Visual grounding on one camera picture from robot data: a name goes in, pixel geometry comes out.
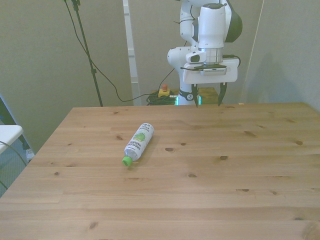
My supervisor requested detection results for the white shoe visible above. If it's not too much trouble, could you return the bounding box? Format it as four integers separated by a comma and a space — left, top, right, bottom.
24, 147, 36, 162

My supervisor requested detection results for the yellow emergency stop box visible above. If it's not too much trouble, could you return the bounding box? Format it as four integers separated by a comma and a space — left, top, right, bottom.
157, 84, 172, 99

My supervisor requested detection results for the coiled green cable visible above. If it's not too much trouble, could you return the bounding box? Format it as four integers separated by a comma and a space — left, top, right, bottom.
145, 91, 176, 107

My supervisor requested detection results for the long black cable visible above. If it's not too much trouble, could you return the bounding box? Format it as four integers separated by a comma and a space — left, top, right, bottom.
62, 0, 176, 103

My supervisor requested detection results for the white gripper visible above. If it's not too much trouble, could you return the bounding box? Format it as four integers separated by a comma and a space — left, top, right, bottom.
181, 57, 239, 109

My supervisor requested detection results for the black tripod stand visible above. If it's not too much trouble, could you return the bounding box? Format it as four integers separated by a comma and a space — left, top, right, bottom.
70, 0, 104, 108

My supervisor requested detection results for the white vertical rail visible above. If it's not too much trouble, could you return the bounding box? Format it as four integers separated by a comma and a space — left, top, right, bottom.
122, 0, 142, 107

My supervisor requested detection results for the green-capped clear water bottle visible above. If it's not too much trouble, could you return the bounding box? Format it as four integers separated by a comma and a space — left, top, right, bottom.
121, 122, 155, 167

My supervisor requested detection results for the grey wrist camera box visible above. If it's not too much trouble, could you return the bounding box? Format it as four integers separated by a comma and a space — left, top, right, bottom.
199, 65, 230, 75

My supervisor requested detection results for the thin beige cord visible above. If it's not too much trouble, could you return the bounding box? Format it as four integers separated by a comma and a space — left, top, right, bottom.
252, 0, 266, 54

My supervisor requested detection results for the white side table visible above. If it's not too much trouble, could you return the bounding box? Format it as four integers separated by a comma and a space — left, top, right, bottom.
0, 124, 24, 155

